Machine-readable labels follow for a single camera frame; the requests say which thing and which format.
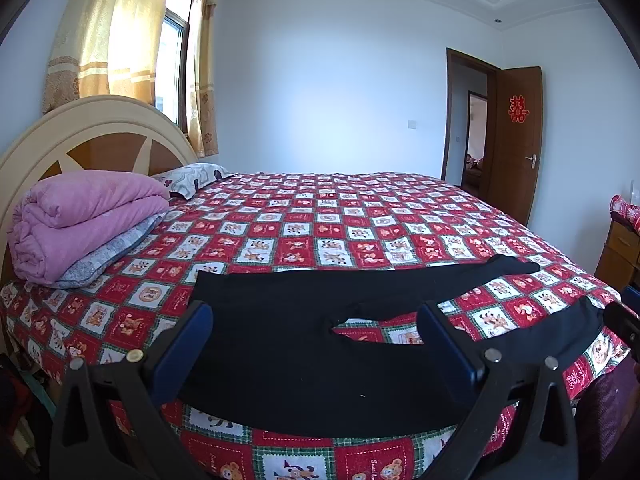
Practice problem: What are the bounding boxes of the window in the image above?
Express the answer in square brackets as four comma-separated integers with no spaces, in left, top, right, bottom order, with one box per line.
[155,0,193,131]

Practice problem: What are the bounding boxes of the brown wooden door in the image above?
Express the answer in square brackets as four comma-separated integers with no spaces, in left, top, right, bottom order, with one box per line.
[487,66,544,226]

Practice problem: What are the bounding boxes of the cream wooden headboard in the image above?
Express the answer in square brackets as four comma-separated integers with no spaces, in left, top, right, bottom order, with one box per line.
[1,96,198,284]

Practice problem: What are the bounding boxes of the grey patterned pillow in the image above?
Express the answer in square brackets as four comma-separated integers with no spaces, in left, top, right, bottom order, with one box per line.
[51,212,166,289]

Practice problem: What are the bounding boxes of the silver door handle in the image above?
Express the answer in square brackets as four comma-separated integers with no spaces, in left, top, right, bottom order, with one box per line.
[525,154,537,169]

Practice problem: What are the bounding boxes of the yellow left curtain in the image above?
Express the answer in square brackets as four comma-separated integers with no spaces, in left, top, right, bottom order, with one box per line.
[42,0,166,114]

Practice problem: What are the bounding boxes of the red patchwork bedspread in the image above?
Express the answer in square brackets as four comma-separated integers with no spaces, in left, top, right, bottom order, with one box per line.
[1,174,620,479]

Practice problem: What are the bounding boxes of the wooden bedside cabinet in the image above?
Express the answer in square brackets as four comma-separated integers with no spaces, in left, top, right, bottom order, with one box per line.
[594,219,640,292]

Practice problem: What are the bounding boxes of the red checked cloth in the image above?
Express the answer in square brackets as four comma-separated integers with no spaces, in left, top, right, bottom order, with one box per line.
[610,194,640,233]

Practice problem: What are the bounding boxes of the black pants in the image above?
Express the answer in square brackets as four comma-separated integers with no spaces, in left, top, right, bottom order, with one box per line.
[169,253,606,439]

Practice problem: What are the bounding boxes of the yellow right curtain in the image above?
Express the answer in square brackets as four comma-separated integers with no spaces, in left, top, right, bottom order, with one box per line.
[186,0,218,158]

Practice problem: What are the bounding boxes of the pink folded blanket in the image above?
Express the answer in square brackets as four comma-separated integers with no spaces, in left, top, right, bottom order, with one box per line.
[8,170,169,286]

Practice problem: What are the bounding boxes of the red double happiness decal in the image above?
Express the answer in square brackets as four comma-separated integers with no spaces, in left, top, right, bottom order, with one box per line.
[508,94,530,125]

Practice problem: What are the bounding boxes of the white patterned pillow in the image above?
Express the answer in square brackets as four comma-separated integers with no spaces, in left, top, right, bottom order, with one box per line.
[153,162,232,200]

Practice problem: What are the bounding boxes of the yellow curtain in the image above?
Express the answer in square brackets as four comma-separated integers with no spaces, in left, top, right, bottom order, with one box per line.
[42,0,166,114]
[186,0,218,158]

